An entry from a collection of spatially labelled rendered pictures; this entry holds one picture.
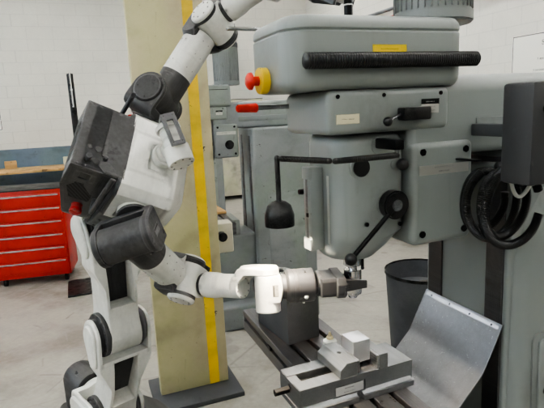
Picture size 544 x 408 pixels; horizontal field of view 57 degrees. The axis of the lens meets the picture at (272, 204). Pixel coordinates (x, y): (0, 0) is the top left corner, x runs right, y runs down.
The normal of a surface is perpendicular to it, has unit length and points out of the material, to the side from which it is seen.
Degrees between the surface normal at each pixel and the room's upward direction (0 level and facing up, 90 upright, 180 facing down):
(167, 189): 58
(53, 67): 90
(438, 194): 90
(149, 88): 62
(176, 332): 90
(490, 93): 90
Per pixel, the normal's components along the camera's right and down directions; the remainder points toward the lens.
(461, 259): -0.93, 0.11
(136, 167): 0.55, -0.43
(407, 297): -0.59, 0.24
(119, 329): 0.66, -0.05
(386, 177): 0.37, 0.15
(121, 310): 0.67, 0.19
